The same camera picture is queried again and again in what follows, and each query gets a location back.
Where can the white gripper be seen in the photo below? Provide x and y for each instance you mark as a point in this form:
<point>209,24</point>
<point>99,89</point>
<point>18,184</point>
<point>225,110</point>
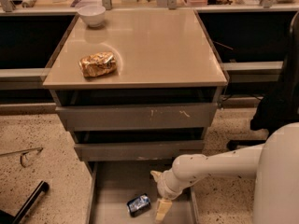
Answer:
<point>163,187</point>

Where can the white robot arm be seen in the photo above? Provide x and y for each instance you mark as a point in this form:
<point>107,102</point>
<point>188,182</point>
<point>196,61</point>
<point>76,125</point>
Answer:
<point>274,165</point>

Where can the middle grey drawer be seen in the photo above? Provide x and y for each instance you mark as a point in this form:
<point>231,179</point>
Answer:
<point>137,151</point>

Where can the grey drawer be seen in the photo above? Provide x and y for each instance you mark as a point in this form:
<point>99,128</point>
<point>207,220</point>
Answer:
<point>136,117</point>
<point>115,183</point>
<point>137,151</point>

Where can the bottom grey drawer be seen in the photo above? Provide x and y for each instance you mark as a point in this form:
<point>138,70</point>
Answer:
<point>115,183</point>

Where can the top grey drawer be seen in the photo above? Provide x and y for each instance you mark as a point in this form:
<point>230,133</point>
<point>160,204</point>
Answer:
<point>136,117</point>

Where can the grey drawer cabinet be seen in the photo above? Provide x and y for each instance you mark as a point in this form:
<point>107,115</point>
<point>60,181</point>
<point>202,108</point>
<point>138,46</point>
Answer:
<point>163,57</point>

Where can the crumpled golden chip bag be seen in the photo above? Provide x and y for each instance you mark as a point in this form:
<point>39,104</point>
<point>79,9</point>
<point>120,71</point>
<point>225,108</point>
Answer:
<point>98,64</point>

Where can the black office chair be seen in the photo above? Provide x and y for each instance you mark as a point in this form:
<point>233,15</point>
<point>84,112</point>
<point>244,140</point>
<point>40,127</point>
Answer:
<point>281,105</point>

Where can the black chair leg left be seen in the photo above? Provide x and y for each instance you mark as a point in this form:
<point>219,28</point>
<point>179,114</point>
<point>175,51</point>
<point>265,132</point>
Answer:
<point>6,218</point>

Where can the white bowl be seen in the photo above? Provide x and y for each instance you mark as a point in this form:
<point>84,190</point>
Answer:
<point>92,15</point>

